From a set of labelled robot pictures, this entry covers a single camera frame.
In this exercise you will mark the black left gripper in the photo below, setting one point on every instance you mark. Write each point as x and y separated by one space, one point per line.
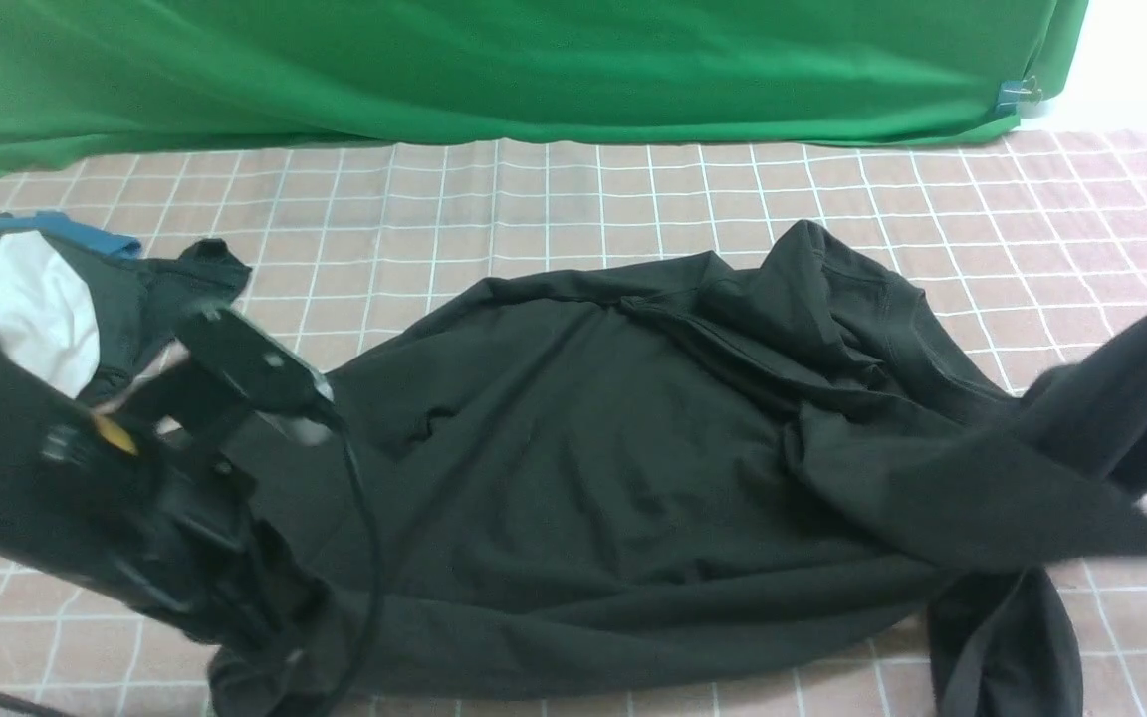
183 545

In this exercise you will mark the white shirt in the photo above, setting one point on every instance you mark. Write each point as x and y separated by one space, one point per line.
48 322

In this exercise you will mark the dark gray long-sleeve shirt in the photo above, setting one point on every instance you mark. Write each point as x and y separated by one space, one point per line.
680 471

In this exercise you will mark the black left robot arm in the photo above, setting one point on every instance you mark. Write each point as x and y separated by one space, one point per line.
45 523

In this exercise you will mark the blue and gray garment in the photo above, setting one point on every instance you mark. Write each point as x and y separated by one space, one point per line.
137 299

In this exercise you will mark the green backdrop cloth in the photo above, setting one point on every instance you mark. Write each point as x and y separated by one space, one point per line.
85 78

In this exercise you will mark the pink checkered tablecloth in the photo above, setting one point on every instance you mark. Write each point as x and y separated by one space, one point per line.
1030 249

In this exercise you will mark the blue clip on backdrop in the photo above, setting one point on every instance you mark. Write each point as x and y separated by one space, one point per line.
1013 96

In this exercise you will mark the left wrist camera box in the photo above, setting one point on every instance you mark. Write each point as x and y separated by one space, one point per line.
261 372

